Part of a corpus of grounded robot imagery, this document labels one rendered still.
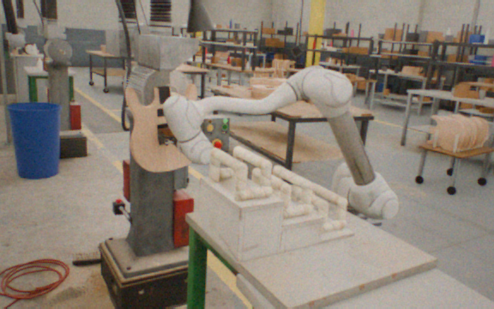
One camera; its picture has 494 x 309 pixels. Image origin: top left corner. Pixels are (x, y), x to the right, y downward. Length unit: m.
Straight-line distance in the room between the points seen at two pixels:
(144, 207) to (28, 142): 2.49
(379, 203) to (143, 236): 1.32
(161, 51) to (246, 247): 0.94
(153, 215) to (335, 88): 1.33
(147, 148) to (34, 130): 2.80
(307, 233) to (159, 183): 1.27
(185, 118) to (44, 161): 3.31
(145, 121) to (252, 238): 0.95
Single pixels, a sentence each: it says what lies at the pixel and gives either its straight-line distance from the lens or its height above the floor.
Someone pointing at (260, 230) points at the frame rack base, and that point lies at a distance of 1.25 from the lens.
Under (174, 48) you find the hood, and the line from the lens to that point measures 1.87.
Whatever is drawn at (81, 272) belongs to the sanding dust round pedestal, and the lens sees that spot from 3.08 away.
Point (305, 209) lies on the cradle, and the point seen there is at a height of 1.05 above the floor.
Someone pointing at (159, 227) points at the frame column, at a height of 0.46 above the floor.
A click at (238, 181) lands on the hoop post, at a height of 1.16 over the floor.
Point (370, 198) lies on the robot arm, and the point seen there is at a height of 0.90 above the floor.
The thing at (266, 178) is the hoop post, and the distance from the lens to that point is 1.24.
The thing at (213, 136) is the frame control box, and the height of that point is 1.02.
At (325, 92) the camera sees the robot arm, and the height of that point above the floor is 1.37.
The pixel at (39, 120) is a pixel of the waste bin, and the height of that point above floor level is 0.62.
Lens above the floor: 1.56
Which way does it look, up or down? 16 degrees down
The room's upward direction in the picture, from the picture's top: 4 degrees clockwise
